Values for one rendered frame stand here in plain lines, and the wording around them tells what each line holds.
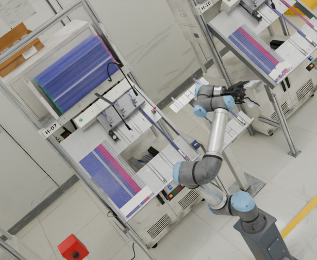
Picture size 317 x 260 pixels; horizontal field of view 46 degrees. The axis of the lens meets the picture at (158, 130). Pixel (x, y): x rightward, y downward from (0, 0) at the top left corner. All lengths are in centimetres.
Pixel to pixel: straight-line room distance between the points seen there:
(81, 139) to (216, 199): 107
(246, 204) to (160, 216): 111
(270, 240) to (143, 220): 107
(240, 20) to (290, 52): 45
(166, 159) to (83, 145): 58
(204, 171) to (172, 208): 133
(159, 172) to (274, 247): 86
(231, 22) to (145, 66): 165
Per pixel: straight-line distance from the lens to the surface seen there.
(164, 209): 305
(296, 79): 354
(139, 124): 263
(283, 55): 302
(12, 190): 437
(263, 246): 233
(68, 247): 260
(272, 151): 342
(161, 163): 256
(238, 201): 212
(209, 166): 179
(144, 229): 304
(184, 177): 184
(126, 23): 427
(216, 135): 186
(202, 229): 314
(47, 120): 262
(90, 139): 263
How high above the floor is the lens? 236
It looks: 33 degrees down
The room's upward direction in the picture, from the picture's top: 33 degrees counter-clockwise
